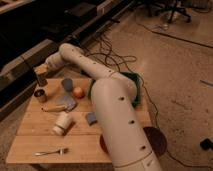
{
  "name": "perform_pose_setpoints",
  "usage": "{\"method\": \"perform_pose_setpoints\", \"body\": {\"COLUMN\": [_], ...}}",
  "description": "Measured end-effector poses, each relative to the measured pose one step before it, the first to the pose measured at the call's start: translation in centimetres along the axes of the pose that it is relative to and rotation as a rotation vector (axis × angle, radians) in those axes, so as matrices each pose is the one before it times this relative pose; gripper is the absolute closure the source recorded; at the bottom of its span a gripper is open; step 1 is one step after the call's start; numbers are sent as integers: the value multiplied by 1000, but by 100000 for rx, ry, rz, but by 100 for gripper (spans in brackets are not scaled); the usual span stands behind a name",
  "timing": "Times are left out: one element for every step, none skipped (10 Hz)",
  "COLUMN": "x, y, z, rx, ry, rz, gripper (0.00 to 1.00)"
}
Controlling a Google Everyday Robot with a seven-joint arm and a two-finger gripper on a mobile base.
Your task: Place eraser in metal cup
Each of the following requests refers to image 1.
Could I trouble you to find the black floor cables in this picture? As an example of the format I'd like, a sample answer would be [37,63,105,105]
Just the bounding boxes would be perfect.
[83,33,213,169]

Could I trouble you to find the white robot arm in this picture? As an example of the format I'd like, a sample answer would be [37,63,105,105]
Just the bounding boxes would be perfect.
[34,43,163,171]

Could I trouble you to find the black office chair base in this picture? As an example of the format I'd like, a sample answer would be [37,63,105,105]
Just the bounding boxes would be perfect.
[146,0,191,24]

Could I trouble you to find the wooden table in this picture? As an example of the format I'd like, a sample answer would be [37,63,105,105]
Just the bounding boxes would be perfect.
[5,77,153,166]

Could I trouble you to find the black object on floor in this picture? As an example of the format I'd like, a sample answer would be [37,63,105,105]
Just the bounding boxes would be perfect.
[200,138,213,150]

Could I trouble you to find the green bin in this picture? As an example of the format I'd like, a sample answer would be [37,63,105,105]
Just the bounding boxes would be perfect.
[88,72,140,110]

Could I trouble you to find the metal fork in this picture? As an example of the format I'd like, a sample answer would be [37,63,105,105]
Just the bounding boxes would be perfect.
[34,148,69,156]

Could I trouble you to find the blue-grey plastic cup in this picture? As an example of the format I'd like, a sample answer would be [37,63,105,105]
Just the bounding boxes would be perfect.
[61,78,73,92]

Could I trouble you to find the grey cloth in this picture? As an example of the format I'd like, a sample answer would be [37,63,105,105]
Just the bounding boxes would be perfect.
[56,96,77,112]

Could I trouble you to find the dark red round plate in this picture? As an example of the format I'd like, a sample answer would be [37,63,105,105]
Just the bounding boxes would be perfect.
[99,125,167,159]

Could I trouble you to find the banana-coloured handle tool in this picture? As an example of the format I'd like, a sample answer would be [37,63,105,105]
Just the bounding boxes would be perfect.
[41,105,67,112]

